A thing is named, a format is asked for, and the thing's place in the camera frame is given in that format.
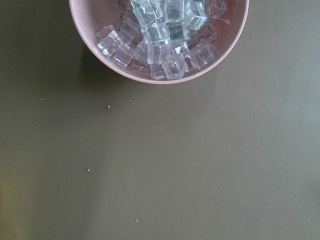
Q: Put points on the clear ice cube front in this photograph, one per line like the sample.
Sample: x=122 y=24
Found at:
x=175 y=67

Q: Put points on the clear ice cube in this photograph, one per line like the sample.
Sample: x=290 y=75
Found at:
x=175 y=67
x=202 y=55
x=155 y=33
x=110 y=44

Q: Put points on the clear ice cube right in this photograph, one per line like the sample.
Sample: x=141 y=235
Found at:
x=202 y=55

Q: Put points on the pink ice bucket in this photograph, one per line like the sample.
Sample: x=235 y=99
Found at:
x=90 y=16

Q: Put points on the clear ice cube centre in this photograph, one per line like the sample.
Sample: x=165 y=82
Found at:
x=155 y=33

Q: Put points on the clear ice cube left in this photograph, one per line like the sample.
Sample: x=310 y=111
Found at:
x=110 y=44

